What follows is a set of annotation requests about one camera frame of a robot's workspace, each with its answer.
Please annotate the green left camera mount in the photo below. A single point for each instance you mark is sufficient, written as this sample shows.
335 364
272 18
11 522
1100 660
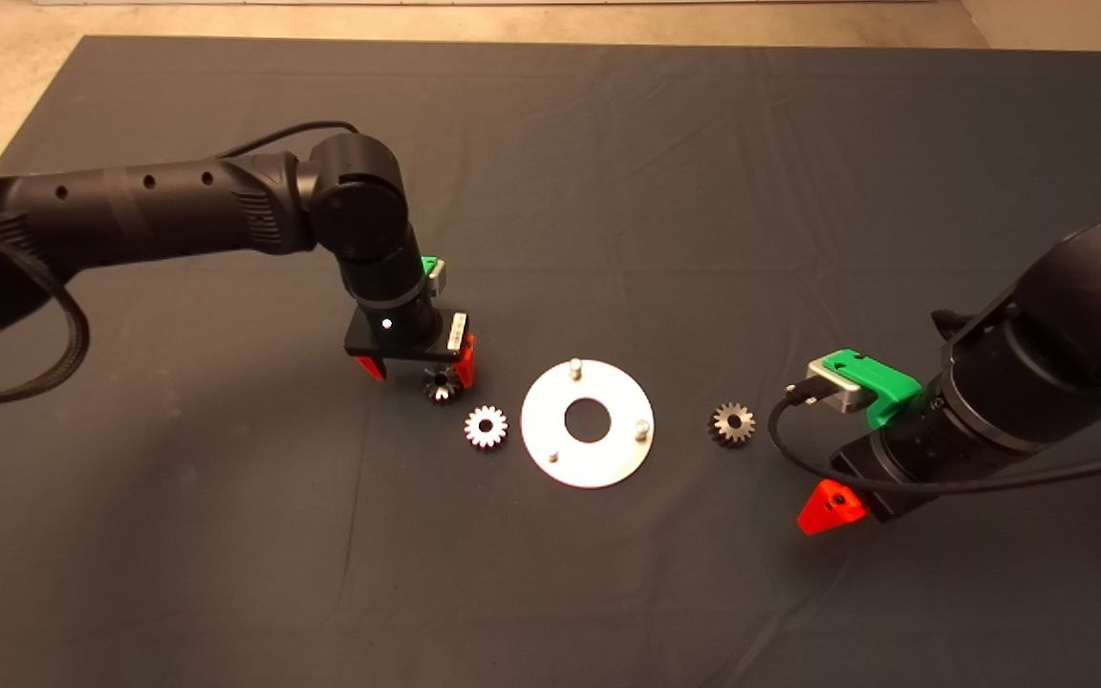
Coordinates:
427 266

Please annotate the steel planetary gear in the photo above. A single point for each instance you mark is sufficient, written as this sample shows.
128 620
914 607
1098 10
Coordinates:
474 427
721 424
441 387

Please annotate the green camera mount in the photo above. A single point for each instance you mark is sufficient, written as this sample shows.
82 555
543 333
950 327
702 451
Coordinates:
880 382
427 266

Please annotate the round metal carrier plate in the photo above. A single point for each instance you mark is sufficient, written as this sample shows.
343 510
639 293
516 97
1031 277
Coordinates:
541 420

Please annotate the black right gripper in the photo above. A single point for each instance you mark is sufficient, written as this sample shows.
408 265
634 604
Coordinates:
914 459

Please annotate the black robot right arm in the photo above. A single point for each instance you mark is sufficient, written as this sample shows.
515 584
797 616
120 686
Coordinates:
1076 315

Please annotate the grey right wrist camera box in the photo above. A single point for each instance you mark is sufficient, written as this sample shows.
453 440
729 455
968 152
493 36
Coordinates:
832 392

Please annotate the green right camera mount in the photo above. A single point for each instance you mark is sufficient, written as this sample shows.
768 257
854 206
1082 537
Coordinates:
880 382

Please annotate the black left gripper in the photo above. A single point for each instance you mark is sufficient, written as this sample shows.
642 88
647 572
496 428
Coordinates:
398 334

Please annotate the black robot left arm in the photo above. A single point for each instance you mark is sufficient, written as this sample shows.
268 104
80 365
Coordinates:
178 205

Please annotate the dark table cloth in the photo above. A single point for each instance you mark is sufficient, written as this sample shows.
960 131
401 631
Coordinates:
608 592

